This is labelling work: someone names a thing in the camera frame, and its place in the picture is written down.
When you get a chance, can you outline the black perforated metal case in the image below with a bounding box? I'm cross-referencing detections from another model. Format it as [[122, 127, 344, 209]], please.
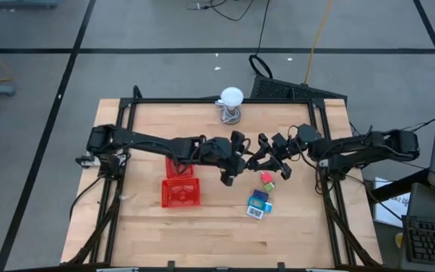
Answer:
[[250, 74, 349, 104]]

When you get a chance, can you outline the black desk bar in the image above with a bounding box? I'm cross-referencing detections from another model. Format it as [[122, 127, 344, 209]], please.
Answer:
[[368, 168, 430, 205]]

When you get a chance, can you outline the black looped floor cable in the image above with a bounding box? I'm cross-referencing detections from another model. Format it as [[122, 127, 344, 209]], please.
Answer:
[[248, 0, 274, 79]]

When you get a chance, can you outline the narrow red plastic basket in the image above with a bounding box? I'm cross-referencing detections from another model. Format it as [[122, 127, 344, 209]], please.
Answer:
[[165, 156, 195, 179]]

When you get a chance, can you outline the black keyboard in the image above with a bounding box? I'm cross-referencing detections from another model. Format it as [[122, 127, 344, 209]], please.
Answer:
[[400, 182, 435, 270]]

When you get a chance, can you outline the black hanging table cable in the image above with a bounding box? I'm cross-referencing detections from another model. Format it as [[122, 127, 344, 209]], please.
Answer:
[[69, 176, 103, 221]]

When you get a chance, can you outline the yellow floor cable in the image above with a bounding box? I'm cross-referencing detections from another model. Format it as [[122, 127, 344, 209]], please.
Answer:
[[303, 0, 334, 85]]

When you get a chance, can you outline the white coiled lamp cable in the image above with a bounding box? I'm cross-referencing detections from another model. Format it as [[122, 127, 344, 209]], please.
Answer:
[[214, 98, 242, 125]]

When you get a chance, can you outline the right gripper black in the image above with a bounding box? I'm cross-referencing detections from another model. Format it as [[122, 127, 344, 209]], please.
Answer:
[[246, 132, 296, 181]]

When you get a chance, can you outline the white mushroom table lamp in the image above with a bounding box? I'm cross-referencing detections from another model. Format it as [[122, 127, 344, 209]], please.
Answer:
[[220, 86, 245, 125]]

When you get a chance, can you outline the wide red plastic basket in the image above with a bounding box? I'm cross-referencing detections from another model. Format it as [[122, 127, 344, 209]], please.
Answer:
[[161, 177, 202, 209]]

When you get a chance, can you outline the teal digital clock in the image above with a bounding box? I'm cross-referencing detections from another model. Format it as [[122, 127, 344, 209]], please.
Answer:
[[247, 197, 267, 212]]

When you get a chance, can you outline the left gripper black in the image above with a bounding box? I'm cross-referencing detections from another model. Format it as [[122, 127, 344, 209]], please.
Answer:
[[202, 131, 257, 187]]

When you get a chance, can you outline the black aluminium table frame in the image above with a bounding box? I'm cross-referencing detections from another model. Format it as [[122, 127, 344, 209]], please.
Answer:
[[60, 85, 383, 267]]

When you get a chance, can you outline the black tangled floor cable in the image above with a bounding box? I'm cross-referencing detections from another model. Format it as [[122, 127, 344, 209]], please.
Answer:
[[185, 0, 256, 22]]

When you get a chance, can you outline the dark blue digital clock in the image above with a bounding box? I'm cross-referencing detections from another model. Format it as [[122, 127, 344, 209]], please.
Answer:
[[251, 189, 270, 202]]

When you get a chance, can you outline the white paper sheet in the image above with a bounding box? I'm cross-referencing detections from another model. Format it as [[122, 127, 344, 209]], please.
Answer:
[[373, 176, 412, 228]]

